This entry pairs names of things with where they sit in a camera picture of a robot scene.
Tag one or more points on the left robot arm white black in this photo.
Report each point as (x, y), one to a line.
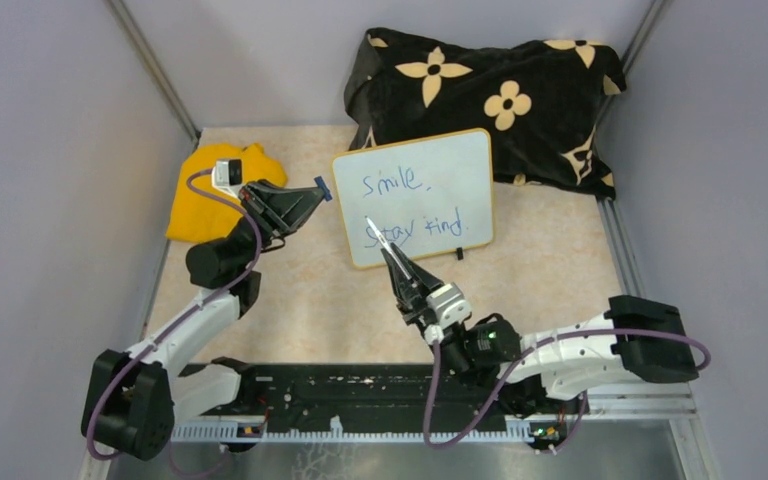
(137, 397)

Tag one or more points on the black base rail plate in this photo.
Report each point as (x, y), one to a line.
(378, 399)

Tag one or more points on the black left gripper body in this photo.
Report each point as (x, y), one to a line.
(268, 213)

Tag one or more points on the yellow framed whiteboard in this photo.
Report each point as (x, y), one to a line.
(439, 187)

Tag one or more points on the white perforated cable tray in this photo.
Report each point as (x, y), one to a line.
(231, 431)

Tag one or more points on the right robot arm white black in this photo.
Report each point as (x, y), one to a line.
(636, 338)

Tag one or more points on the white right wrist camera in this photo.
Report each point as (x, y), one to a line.
(447, 306)

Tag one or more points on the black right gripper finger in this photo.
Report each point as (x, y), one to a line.
(413, 276)
(405, 302)

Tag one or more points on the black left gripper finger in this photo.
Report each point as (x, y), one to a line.
(273, 195)
(294, 211)

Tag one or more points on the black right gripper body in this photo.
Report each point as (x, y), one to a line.
(418, 311)

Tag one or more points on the black floral blanket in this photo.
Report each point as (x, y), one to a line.
(539, 102)

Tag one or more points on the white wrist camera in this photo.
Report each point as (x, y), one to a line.
(447, 306)
(227, 176)

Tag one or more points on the white blue marker pen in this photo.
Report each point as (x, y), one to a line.
(380, 235)

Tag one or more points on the blue marker cap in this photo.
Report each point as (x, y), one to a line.
(321, 184)

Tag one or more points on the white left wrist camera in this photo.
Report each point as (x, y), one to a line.
(227, 176)

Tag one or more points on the yellow cloth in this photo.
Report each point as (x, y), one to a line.
(194, 218)

